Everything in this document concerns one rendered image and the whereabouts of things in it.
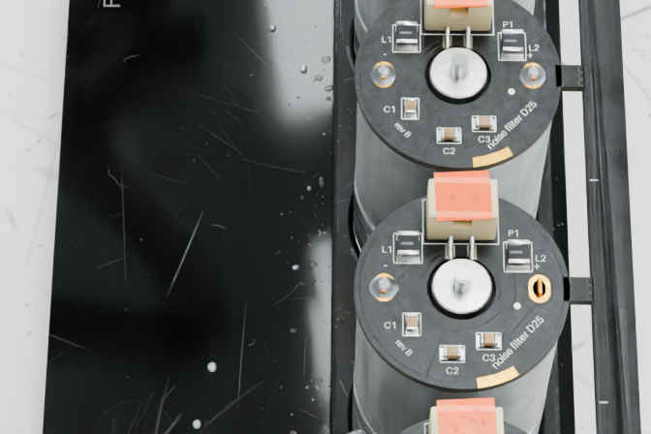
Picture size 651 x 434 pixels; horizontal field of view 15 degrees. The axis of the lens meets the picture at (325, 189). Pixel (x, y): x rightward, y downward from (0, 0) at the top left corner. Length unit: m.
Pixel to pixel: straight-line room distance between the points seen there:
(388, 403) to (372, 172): 0.03
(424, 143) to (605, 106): 0.02
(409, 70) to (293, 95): 0.06
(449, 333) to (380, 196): 0.03
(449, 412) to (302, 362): 0.07
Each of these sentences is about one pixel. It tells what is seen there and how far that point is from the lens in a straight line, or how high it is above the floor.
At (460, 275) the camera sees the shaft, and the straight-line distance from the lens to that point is 0.28.
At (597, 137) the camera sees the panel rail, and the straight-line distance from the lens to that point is 0.30.
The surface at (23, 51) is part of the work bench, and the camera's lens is 0.37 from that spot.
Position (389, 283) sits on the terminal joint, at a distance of 0.29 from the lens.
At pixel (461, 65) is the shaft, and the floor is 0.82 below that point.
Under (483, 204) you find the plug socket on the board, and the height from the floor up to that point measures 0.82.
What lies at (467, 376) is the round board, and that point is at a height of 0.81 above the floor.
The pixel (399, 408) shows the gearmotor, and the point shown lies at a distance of 0.30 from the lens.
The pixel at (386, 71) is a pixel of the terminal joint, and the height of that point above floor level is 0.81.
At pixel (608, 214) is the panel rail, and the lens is 0.29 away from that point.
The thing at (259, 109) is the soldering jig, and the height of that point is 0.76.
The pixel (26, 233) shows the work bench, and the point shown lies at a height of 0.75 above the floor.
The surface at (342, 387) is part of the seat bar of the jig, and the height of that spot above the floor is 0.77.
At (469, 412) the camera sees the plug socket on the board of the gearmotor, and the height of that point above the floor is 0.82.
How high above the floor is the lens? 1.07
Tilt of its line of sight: 64 degrees down
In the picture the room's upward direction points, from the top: straight up
